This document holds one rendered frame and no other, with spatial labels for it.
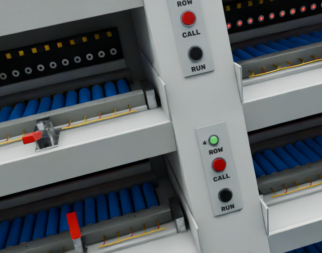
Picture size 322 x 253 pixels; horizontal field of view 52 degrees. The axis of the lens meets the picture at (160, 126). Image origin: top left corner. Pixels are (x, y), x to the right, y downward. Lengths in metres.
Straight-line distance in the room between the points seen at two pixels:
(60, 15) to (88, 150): 0.17
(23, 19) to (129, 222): 0.31
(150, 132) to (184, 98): 0.06
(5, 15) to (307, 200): 0.49
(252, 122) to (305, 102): 0.08
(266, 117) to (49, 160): 0.29
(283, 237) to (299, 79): 0.23
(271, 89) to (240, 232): 0.20
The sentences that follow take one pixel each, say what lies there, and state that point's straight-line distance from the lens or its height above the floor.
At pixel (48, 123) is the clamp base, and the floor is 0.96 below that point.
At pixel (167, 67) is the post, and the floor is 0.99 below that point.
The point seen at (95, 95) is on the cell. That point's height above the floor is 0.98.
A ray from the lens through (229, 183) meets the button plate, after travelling 0.45.
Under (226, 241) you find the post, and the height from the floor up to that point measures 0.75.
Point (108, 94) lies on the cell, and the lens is 0.49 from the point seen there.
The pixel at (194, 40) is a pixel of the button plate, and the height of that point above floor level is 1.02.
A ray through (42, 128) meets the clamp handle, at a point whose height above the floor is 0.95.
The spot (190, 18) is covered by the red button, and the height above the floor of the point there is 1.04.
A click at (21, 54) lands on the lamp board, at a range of 0.59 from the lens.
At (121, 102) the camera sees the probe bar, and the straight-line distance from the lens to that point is 0.46.
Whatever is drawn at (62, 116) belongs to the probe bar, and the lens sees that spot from 0.46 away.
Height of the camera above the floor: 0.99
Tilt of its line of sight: 9 degrees down
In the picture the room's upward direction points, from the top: 13 degrees counter-clockwise
